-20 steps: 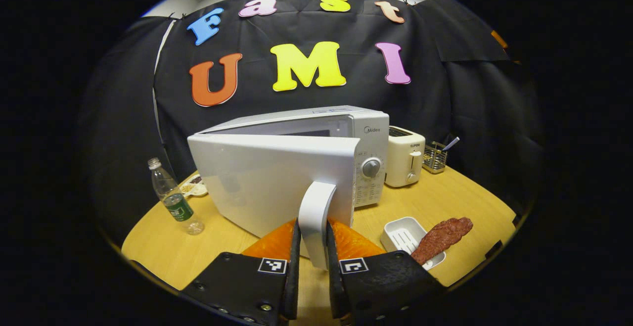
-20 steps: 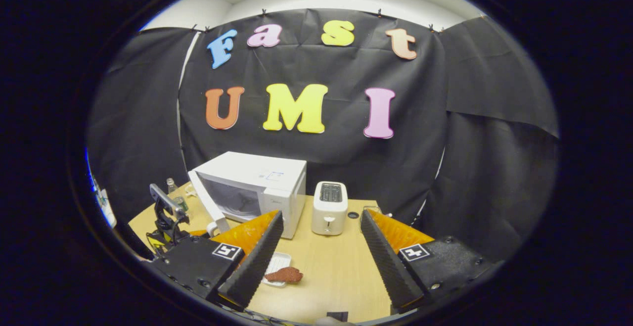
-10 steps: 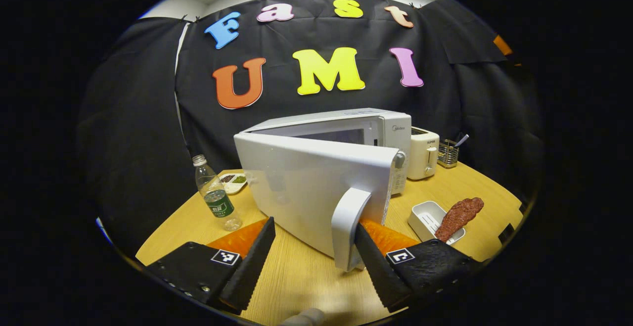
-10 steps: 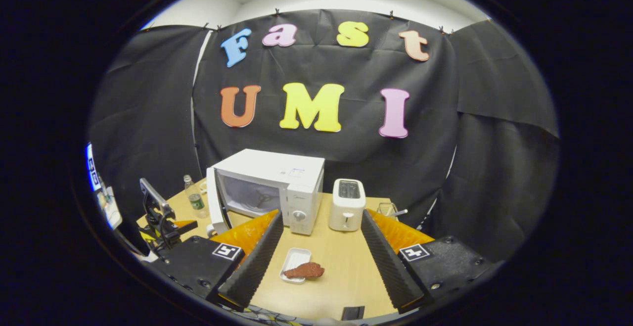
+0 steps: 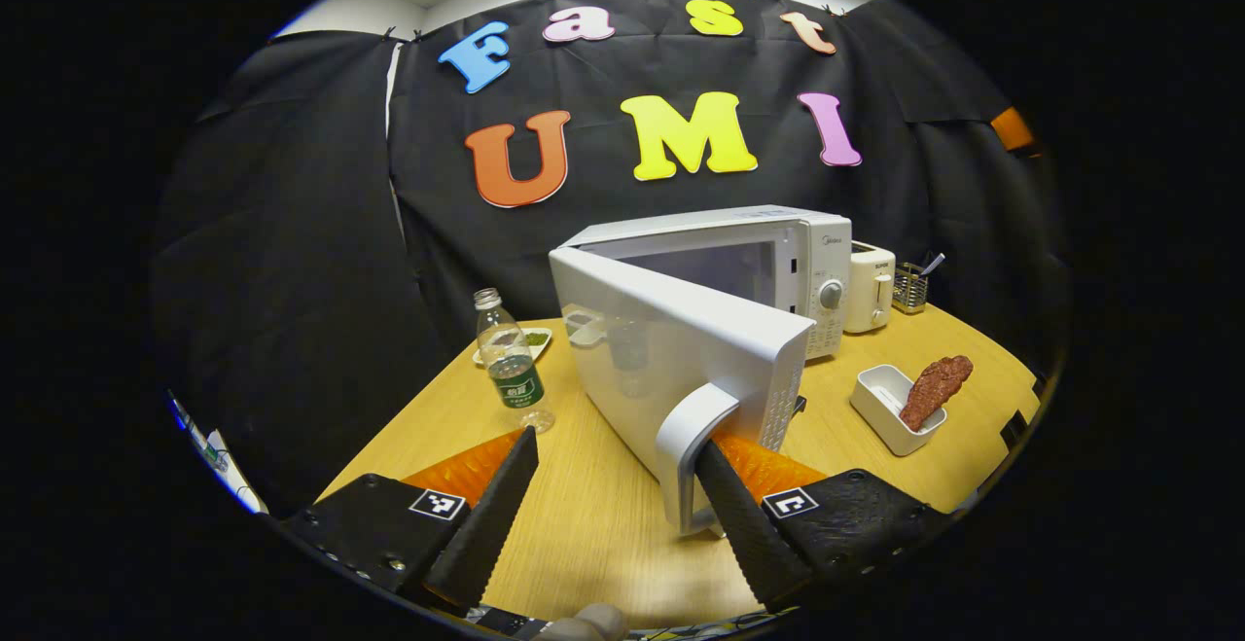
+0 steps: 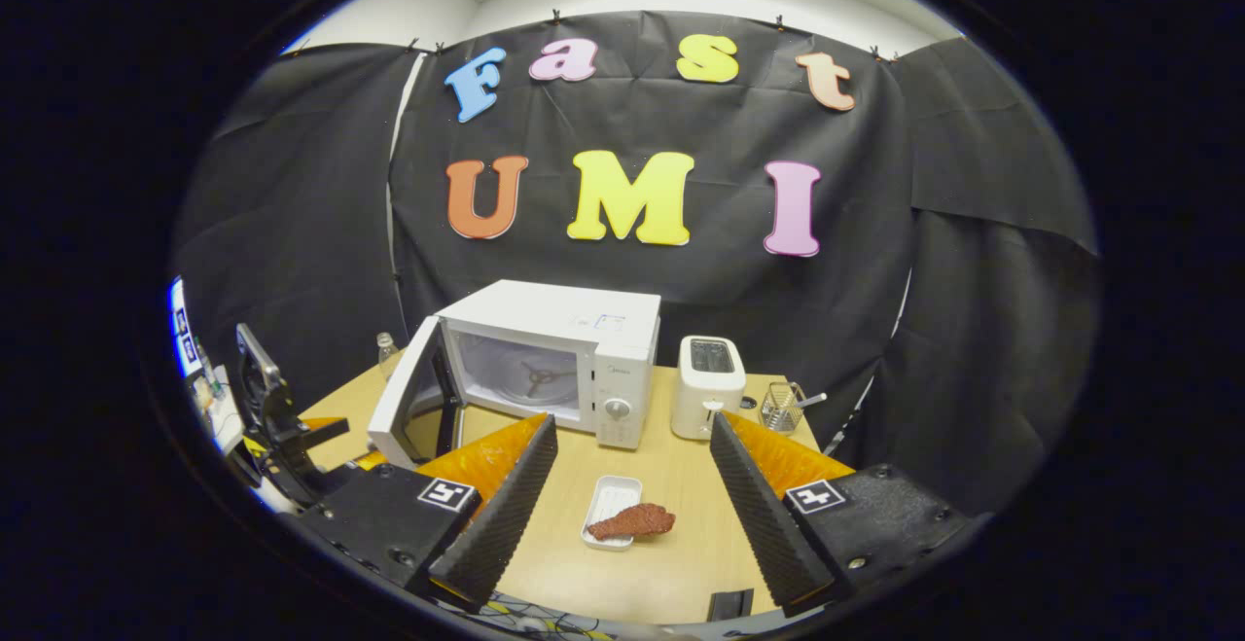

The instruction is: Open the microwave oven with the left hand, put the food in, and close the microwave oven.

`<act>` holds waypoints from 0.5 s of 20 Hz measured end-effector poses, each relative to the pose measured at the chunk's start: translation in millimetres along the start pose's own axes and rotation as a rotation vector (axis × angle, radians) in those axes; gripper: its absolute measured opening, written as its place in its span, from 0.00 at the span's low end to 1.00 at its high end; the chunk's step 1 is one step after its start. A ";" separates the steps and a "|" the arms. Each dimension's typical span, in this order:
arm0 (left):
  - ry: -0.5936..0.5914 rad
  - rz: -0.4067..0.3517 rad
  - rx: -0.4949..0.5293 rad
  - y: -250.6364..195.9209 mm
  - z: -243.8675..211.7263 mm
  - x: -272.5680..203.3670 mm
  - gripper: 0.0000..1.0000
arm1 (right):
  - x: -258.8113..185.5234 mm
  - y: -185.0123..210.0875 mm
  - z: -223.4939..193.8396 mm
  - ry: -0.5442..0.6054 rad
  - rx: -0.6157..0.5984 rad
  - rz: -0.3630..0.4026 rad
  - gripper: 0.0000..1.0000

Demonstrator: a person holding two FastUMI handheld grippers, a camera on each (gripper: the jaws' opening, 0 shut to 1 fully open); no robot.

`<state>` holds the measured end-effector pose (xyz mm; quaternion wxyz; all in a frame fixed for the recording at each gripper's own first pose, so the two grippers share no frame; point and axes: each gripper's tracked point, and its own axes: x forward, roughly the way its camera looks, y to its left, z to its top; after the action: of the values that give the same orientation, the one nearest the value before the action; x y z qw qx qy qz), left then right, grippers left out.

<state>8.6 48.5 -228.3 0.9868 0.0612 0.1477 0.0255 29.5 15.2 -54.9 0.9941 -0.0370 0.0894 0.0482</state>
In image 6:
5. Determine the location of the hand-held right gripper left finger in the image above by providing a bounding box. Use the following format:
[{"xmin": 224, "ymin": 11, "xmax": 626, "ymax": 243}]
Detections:
[{"xmin": 297, "ymin": 413, "xmax": 559, "ymax": 613}]

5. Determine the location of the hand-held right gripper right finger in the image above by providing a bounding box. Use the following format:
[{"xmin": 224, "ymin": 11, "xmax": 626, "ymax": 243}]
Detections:
[{"xmin": 709, "ymin": 411, "xmax": 979, "ymax": 620}]

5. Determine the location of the red meat slice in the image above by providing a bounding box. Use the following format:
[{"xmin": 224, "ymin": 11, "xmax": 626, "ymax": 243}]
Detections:
[{"xmin": 587, "ymin": 502, "xmax": 676, "ymax": 542}]

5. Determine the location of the white microwave oven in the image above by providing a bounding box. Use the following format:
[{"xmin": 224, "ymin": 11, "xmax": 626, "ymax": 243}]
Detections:
[{"xmin": 367, "ymin": 279, "xmax": 662, "ymax": 472}]

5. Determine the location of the black table clamp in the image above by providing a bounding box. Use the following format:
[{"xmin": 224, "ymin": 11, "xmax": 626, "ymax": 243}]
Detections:
[{"xmin": 707, "ymin": 588, "xmax": 755, "ymax": 623}]

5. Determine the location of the white rectangular tray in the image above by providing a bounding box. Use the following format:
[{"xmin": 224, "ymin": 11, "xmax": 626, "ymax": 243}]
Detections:
[{"xmin": 581, "ymin": 475, "xmax": 643, "ymax": 552}]

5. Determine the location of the glass turntable plate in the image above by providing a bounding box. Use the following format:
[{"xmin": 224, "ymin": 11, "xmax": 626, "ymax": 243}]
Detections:
[{"xmin": 472, "ymin": 349, "xmax": 587, "ymax": 418}]

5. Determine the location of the white toaster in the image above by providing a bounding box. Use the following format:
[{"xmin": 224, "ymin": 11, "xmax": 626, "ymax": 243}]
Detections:
[{"xmin": 670, "ymin": 335, "xmax": 748, "ymax": 442}]

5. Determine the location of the blue and white board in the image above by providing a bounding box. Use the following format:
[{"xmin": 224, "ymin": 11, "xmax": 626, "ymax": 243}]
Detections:
[{"xmin": 168, "ymin": 276, "xmax": 227, "ymax": 447}]

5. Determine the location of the tangle of cables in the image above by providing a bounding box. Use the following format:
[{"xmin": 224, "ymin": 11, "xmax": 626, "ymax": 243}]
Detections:
[{"xmin": 477, "ymin": 594, "xmax": 609, "ymax": 638}]

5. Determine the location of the wire mesh cutlery holder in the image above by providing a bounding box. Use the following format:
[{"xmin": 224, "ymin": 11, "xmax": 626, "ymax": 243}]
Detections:
[{"xmin": 760, "ymin": 381, "xmax": 806, "ymax": 433}]

